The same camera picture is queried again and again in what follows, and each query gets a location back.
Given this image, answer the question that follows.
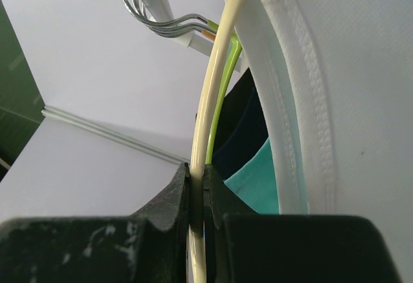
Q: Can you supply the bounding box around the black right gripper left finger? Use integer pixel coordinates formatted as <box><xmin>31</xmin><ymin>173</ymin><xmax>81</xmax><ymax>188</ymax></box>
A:
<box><xmin>1</xmin><ymin>164</ymin><xmax>189</xmax><ymax>282</ymax></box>

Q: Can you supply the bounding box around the green hanger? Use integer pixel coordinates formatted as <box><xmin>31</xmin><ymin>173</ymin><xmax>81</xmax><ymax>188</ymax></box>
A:
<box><xmin>205</xmin><ymin>31</ymin><xmax>243</xmax><ymax>164</ymax></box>

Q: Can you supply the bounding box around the metal clothes rack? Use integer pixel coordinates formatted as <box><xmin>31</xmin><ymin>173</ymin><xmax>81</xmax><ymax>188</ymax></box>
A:
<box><xmin>122</xmin><ymin>0</ymin><xmax>216</xmax><ymax>55</ymax></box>

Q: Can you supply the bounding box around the cream hanger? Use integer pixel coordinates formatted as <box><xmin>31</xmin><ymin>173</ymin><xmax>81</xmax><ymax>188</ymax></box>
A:
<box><xmin>188</xmin><ymin>0</ymin><xmax>243</xmax><ymax>282</ymax></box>

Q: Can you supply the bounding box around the orange hanger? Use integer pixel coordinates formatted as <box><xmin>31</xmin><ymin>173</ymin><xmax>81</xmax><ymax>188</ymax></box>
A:
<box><xmin>149</xmin><ymin>24</ymin><xmax>216</xmax><ymax>39</ymax></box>

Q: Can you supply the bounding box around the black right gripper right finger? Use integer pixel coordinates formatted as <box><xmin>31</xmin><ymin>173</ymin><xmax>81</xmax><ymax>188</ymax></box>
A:
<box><xmin>203</xmin><ymin>165</ymin><xmax>401</xmax><ymax>282</ymax></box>

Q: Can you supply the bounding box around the white t-shirt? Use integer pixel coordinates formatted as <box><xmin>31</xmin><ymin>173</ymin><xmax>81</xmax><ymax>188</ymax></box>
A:
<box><xmin>236</xmin><ymin>0</ymin><xmax>412</xmax><ymax>219</ymax></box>

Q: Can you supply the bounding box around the dark navy t-shirt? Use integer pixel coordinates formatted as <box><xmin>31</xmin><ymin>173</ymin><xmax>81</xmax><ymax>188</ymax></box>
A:
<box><xmin>212</xmin><ymin>69</ymin><xmax>268</xmax><ymax>180</ymax></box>

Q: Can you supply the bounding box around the teal t-shirt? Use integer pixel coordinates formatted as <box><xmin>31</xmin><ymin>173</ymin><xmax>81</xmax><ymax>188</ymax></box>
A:
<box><xmin>224</xmin><ymin>139</ymin><xmax>279</xmax><ymax>215</ymax></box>

